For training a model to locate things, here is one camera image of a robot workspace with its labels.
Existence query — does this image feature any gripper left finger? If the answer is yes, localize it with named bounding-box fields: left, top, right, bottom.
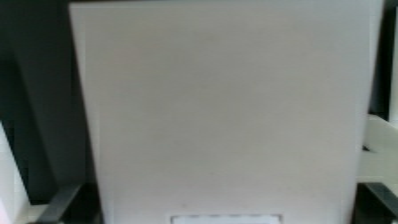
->
left=31, top=183, right=97, bottom=224

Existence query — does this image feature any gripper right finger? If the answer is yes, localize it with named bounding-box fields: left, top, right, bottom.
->
left=353, top=182, right=398, bottom=224

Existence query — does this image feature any white cabinet body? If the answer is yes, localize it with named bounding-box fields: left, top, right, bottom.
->
left=69, top=0, right=374, bottom=224

